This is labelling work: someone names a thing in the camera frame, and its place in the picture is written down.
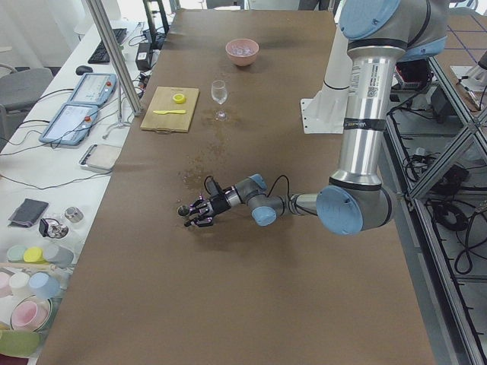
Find bamboo cutting board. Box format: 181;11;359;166
140;87;199;133

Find clear wine glass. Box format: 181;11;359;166
211;80;228;121

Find blue plastic cup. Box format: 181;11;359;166
28;272;60;299

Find lower teach pendant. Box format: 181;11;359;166
39;103;99;148

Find yellow plastic knife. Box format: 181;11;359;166
153;109;186;115

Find black computer mouse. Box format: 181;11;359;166
75;65;93;75

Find aluminium frame post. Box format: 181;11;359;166
86;0;142;116

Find black power brick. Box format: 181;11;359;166
135;43;158;71

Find upper teach pendant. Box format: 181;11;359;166
68;73;117;106

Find grey folded cloth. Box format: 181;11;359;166
9;198;49;227

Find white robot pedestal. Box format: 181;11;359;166
301;26;352;134

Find steel jigger cup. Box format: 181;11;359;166
177;205;193;217

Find teach pendant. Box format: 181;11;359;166
68;73;117;106
39;103;99;148

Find pink bowl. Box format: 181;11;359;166
225;39;259;67

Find yellow plastic cup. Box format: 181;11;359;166
23;246;46;264

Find ice cubes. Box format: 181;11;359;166
229;43;254;57

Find pink cup on plate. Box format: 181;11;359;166
11;299;50;331

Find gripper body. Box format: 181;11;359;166
210;194;231;215

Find green bowl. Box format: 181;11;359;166
1;330;41;357

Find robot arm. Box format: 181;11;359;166
178;1;449;235

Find grey office chair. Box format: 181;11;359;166
1;68;53;113

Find small steel cup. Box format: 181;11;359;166
64;206;84;224

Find black keyboard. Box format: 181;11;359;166
88;27;129;65

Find yellow lemon slice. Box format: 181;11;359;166
172;93;186;104

